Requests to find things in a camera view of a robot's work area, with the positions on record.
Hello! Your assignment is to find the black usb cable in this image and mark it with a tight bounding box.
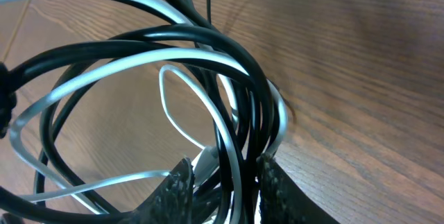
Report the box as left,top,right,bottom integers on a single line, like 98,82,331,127
0,0,298,224

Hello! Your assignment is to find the white usb cable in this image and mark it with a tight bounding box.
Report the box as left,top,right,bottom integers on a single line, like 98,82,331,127
0,0,289,224

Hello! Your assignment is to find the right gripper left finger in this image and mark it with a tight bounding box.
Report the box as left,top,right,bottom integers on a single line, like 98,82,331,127
119,158,194,224

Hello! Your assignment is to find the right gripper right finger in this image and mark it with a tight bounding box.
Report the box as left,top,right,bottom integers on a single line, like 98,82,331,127
257,154,339,224

